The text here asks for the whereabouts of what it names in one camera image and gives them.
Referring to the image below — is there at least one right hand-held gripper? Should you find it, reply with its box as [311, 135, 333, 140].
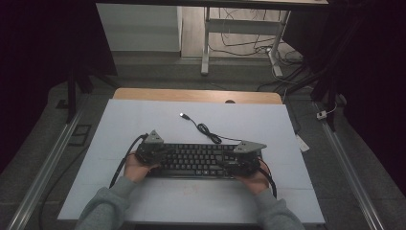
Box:
[222, 139, 268, 178]

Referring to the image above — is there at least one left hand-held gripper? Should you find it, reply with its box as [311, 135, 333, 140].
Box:
[134, 128, 168, 167]

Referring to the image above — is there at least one black computer keyboard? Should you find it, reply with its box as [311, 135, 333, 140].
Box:
[147, 143, 263, 180]

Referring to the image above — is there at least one person's right hand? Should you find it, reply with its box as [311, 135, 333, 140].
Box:
[234, 166, 271, 196]

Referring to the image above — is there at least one person's left hand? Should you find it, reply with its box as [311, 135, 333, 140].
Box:
[124, 152, 161, 184]

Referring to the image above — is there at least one white paper tag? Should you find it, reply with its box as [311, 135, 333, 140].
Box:
[295, 133, 310, 152]

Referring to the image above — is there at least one wooden table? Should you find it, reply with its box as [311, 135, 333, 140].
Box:
[113, 87, 283, 105]

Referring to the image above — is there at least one black metal stand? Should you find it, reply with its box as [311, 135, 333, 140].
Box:
[65, 63, 119, 124]
[310, 63, 344, 132]

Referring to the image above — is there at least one white panel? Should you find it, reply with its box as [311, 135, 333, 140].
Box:
[95, 3, 183, 53]

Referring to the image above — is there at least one left hand-held gripper cable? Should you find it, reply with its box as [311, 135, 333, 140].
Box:
[108, 133, 150, 190]

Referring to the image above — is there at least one hand-held gripper cable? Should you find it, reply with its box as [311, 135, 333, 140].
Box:
[258, 157, 278, 199]
[108, 133, 150, 190]

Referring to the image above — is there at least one right hand-held gripper cable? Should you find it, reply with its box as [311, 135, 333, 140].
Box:
[258, 157, 278, 199]

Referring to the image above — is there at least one black keyboard cable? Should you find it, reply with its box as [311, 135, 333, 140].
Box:
[179, 112, 243, 145]

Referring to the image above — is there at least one aluminium floor rail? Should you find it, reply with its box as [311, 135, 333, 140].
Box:
[6, 95, 90, 230]
[314, 102, 386, 230]

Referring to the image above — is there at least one tangle of floor cables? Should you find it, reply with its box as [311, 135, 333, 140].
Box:
[209, 8, 305, 65]

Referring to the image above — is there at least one white metal frame desk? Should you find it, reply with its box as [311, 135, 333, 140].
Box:
[95, 0, 329, 78]

